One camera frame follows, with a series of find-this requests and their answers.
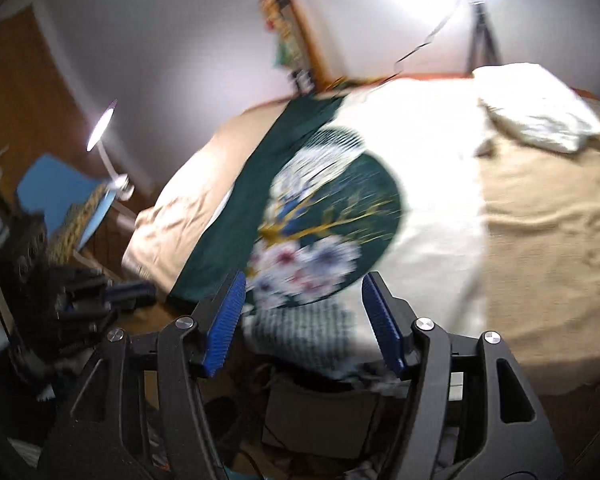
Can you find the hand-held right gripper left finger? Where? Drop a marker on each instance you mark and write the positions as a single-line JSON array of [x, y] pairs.
[[226, 321]]

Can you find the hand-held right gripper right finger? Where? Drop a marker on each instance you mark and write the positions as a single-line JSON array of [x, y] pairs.
[[383, 330]]

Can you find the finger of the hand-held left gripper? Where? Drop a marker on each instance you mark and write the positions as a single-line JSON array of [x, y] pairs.
[[125, 291], [87, 321]]

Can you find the green and white printed shirt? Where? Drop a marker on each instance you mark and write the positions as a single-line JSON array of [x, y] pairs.
[[340, 200]]

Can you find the woven patterned cloth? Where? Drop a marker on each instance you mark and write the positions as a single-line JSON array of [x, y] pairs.
[[77, 222]]

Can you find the blue chair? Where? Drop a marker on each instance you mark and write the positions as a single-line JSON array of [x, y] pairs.
[[55, 185]]

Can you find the white desk lamp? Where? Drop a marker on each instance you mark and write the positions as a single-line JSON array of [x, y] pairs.
[[104, 125]]

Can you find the wooden door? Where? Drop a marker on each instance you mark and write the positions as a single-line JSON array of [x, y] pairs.
[[25, 100]]

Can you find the beige blanket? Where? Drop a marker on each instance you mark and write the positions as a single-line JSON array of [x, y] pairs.
[[545, 240]]

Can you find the green striped white pillow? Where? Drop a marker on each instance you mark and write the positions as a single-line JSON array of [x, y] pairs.
[[535, 105]]

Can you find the black tripod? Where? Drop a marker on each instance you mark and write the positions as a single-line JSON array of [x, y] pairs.
[[482, 35]]

